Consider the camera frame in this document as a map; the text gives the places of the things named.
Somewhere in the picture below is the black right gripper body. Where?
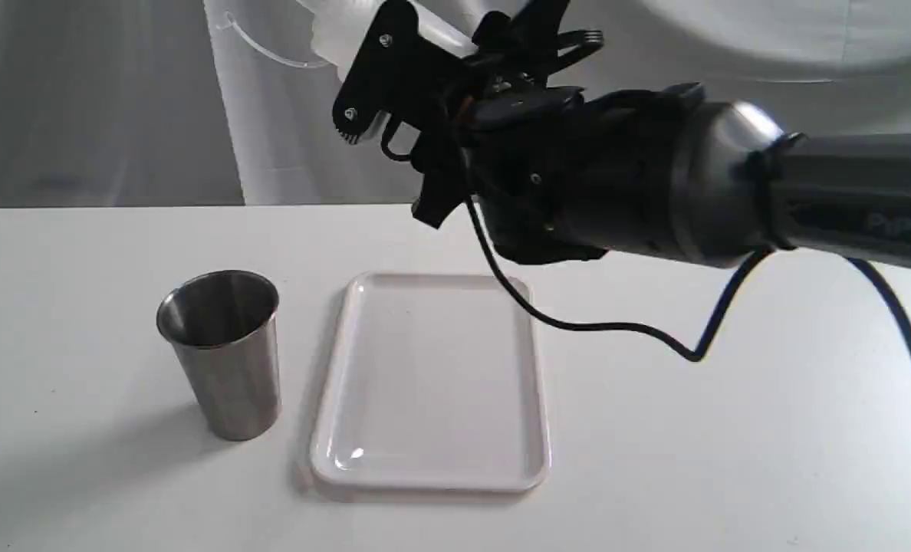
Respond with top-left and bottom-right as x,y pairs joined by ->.
409,46 -> 585,231

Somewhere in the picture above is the clear squeeze bottle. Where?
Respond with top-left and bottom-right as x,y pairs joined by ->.
217,1 -> 475,80

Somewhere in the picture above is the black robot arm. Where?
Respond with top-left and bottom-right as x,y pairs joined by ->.
315,1 -> 911,267

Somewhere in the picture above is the stainless steel cup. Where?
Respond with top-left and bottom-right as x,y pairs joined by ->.
155,269 -> 281,442

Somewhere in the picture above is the white plastic tray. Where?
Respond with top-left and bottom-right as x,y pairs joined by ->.
309,272 -> 551,494

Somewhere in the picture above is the white backdrop cloth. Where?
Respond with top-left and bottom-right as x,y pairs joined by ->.
0,1 -> 911,209

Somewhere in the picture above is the black cable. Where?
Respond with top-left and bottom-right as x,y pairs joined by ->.
379,115 -> 911,438

